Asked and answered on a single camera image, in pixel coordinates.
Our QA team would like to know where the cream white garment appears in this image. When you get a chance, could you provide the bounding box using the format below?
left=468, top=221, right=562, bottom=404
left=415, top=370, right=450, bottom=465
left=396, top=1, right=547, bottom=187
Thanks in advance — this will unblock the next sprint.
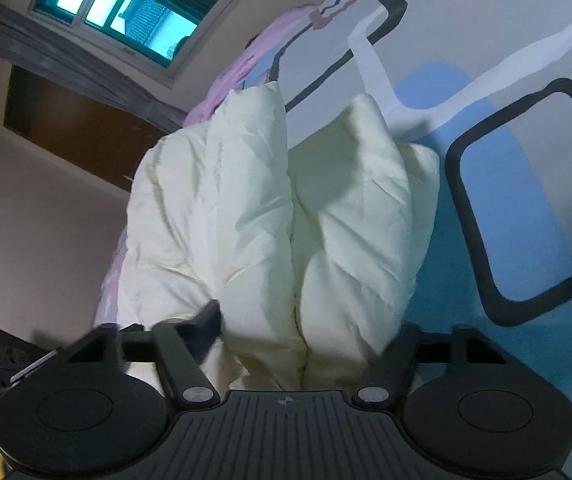
left=117, top=82, right=440, bottom=391

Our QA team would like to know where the brown wooden door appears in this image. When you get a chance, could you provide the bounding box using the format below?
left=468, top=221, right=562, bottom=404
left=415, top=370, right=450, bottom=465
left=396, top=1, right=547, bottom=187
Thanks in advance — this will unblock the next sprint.
left=4, top=66, right=164, bottom=191

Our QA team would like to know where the pink floral blanket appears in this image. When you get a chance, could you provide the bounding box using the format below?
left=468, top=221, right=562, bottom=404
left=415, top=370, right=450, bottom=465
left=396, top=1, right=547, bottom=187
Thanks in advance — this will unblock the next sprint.
left=182, top=4, right=318, bottom=128

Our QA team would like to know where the patterned grey blue bedsheet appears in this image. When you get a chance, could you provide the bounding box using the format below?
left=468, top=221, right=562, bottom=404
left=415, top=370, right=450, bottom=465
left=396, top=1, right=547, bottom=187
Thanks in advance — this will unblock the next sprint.
left=93, top=0, right=572, bottom=480

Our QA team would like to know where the white framed window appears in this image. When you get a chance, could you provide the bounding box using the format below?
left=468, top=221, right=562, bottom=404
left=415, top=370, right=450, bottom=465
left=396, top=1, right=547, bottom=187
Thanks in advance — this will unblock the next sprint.
left=30, top=0, right=239, bottom=74

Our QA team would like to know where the left grey curtain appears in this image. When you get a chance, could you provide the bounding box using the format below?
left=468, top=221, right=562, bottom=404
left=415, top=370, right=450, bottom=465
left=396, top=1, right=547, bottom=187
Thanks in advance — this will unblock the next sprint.
left=0, top=4, right=186, bottom=132

